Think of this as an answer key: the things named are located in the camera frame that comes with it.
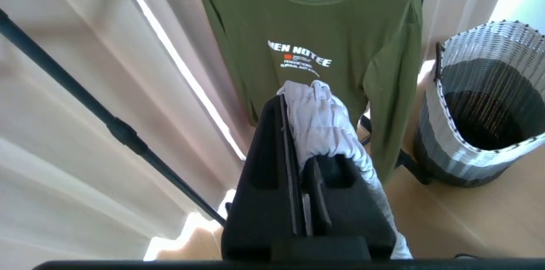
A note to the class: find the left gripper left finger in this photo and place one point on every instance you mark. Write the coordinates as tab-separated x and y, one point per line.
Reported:
259	202

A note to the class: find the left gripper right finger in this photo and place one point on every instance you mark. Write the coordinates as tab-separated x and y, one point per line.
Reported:
353	219

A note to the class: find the pale grey shorts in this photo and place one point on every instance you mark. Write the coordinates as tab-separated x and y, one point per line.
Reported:
319	121

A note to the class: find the green long-sleeved shirt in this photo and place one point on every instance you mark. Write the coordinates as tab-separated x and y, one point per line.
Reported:
319	18

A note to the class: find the white laundry basket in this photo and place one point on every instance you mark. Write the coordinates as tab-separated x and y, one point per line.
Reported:
438	142

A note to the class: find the black clothes rack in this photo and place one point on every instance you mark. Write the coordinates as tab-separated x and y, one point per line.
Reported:
123	131

